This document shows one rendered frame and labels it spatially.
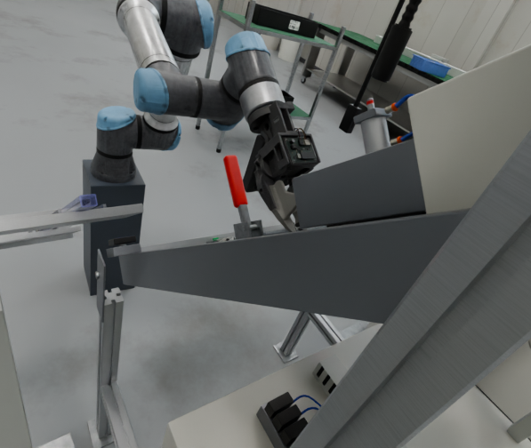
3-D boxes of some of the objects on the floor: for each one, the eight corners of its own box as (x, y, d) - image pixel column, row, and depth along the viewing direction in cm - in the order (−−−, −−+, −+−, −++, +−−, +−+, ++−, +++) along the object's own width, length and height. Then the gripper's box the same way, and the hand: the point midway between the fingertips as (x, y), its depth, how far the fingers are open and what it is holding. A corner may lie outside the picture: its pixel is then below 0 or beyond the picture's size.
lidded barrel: (303, 65, 706) (314, 33, 673) (284, 61, 679) (293, 28, 645) (291, 57, 736) (301, 26, 703) (271, 53, 709) (280, 20, 675)
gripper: (259, 96, 54) (301, 226, 50) (306, 101, 60) (347, 218, 56) (233, 126, 61) (269, 243, 57) (278, 128, 67) (313, 234, 63)
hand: (294, 228), depth 59 cm, fingers closed, pressing on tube
